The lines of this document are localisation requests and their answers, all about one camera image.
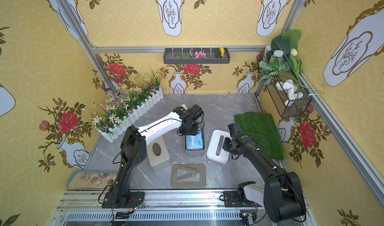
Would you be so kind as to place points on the yellow artificial flower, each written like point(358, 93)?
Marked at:
point(222, 52)

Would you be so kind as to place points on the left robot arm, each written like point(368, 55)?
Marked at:
point(134, 150)

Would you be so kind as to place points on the green artificial grass mat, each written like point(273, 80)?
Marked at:
point(262, 127)

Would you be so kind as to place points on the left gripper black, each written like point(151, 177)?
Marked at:
point(188, 128)

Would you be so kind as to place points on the grey wall shelf tray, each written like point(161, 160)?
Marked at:
point(186, 56)

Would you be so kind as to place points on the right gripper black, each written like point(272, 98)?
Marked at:
point(227, 145)

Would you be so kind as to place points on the pink artificial flower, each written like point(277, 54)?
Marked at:
point(200, 55)

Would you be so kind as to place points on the grey tissue box base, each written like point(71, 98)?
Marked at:
point(195, 153)

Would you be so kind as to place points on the white tissue box lid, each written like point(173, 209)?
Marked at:
point(215, 151)

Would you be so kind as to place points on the green artificial leaf plant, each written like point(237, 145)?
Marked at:
point(281, 60)

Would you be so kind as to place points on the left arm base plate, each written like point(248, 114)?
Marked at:
point(125, 201)

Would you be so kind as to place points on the white fence flower planter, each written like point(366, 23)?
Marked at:
point(122, 110)

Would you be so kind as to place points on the black wire wall basket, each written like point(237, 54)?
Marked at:
point(279, 97)

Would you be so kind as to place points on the beige tissue box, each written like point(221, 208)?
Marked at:
point(159, 157)

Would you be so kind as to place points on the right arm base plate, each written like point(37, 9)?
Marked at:
point(234, 199)

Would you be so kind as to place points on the olive green frame tray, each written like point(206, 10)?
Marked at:
point(189, 176)

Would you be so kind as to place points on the white cloth in basket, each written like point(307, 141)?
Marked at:
point(291, 91)

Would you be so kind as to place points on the blue tissue paper pack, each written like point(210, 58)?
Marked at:
point(195, 143)

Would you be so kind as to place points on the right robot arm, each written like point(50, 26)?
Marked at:
point(283, 196)

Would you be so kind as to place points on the sand tray with stones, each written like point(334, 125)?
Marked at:
point(90, 180)

